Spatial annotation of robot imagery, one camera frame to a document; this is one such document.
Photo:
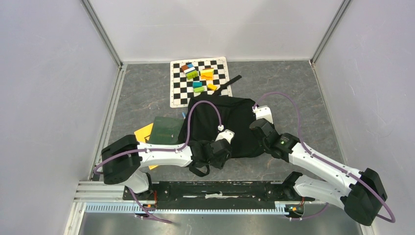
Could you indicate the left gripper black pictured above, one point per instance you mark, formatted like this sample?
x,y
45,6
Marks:
x,y
220,164

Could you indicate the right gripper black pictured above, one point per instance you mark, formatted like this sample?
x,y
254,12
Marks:
x,y
271,125

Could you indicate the black student backpack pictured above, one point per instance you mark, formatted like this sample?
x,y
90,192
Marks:
x,y
206,112

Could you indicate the dark green book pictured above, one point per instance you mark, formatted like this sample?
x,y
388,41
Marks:
x,y
165,130

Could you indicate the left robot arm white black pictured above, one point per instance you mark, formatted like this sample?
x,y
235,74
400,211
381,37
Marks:
x,y
123,160

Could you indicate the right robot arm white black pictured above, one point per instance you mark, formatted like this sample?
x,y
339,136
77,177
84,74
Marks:
x,y
360,194

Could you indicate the light green toy block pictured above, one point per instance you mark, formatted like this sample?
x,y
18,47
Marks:
x,y
198,90

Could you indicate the small yellow toy block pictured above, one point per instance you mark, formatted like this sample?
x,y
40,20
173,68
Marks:
x,y
212,87

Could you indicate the teal toy block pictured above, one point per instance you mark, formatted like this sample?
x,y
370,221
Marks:
x,y
197,84

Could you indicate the yellow book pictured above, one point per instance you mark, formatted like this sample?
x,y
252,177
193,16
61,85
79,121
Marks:
x,y
143,134

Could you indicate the yellow orange block stack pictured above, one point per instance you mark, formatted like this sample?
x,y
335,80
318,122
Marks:
x,y
206,74

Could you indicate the black white chessboard mat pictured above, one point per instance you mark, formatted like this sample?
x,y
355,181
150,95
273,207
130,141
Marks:
x,y
181,90

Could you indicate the green toy block stack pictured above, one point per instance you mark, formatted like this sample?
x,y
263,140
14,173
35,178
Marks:
x,y
192,74

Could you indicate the brown blue white block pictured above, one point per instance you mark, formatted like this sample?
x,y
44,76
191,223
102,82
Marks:
x,y
188,68

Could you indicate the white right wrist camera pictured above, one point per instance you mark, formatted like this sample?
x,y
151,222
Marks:
x,y
263,112

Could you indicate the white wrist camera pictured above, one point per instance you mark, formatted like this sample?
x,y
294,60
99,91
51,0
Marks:
x,y
263,112
224,134

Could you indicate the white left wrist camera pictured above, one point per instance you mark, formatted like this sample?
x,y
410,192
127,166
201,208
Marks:
x,y
224,134

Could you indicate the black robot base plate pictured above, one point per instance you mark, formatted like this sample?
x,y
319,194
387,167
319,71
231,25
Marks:
x,y
219,195

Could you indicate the slotted cable duct rail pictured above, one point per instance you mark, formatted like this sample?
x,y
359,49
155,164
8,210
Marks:
x,y
132,207

